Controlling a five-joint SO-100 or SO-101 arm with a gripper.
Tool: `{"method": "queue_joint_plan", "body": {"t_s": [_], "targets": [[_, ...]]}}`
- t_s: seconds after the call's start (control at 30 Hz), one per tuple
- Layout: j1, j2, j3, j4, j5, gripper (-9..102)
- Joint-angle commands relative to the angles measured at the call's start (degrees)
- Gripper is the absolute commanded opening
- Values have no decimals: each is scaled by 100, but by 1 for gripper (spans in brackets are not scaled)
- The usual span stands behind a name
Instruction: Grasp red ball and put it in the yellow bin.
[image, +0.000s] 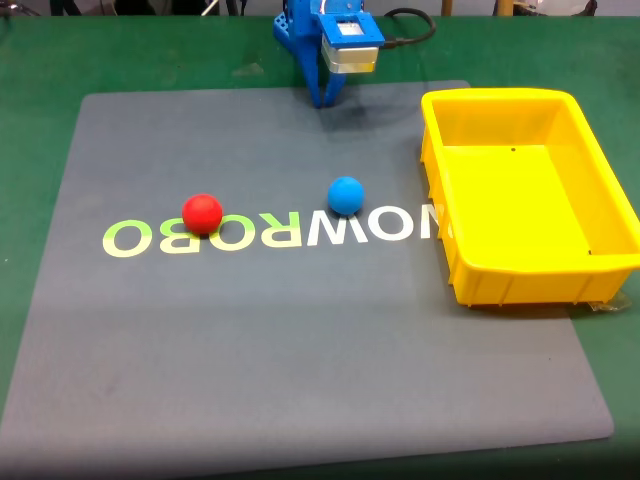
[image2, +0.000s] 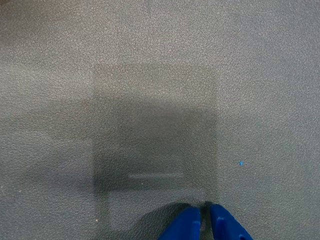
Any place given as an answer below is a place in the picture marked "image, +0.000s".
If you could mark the red ball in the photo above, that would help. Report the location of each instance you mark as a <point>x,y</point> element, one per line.
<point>202,214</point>

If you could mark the blue and silver camera box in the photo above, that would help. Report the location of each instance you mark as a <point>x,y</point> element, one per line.
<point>350,45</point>

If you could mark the grey mat with lettering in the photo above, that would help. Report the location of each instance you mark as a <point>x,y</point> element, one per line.
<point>280,325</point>

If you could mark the yellow plastic bin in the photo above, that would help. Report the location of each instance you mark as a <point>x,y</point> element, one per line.
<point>520,210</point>

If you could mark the clear tape piece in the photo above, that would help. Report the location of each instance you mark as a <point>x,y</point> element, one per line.
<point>611,302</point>

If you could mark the blue ball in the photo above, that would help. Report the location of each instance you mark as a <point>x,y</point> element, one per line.
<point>345,196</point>

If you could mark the wooden furniture leg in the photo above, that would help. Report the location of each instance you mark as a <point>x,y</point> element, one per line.
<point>506,7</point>
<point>447,7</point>

